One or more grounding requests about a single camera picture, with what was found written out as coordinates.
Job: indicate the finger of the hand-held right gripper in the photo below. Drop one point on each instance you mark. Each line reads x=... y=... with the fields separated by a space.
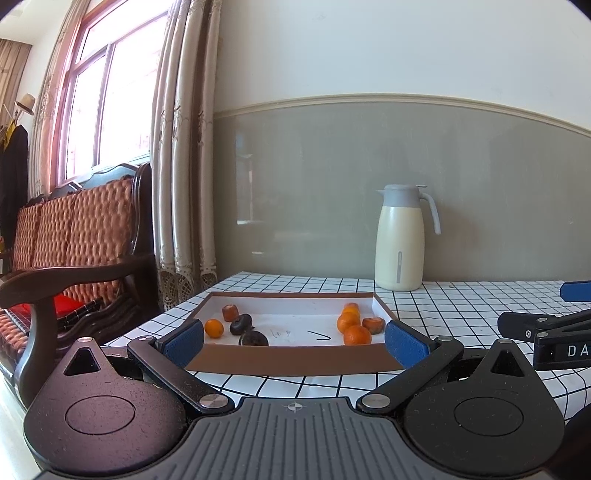
x=577 y=291
x=517 y=325

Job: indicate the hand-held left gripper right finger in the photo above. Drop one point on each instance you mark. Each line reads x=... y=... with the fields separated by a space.
x=406 y=344

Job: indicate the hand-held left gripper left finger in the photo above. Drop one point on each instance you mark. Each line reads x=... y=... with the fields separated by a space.
x=184 y=341

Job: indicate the small orange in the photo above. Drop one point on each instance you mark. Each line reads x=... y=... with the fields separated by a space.
x=214 y=328

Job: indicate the large orange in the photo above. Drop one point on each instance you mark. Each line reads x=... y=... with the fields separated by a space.
x=357 y=336

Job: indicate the dark purple oval fruit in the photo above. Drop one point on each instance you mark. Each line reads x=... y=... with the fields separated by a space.
x=241 y=324

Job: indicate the dark purple round fruit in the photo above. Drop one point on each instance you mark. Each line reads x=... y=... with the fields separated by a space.
x=253 y=340

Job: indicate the brown cardboard box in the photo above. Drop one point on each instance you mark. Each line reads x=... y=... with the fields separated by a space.
x=286 y=360

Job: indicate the black-and-white checked tablecloth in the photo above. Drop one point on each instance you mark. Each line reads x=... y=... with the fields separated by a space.
x=461 y=304

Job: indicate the person's dark clothing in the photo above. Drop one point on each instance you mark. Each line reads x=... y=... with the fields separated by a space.
x=579 y=443

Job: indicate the cream thermos jug grey lid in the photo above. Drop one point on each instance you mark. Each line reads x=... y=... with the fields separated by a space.
x=399 y=240

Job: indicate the dark striped seat mat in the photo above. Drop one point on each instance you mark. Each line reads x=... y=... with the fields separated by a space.
x=83 y=314

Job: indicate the red plastic bag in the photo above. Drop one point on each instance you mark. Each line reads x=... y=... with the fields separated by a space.
x=64 y=304

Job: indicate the wooden sofa with orange cushions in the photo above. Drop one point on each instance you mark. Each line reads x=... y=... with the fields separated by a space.
x=92 y=221

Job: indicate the beige embroidered curtain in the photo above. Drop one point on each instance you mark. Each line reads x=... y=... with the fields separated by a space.
x=184 y=161

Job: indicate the dark hanging coat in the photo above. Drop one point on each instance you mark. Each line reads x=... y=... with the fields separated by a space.
x=14 y=184

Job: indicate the red-framed window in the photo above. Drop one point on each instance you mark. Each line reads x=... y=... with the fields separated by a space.
x=120 y=92

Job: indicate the sheer patterned curtain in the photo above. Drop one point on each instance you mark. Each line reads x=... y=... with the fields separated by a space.
x=46 y=115

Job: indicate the straw hat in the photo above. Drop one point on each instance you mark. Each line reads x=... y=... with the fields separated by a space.
x=26 y=104

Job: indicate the pink patterned curtain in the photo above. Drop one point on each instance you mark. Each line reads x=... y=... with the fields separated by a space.
x=14 y=74

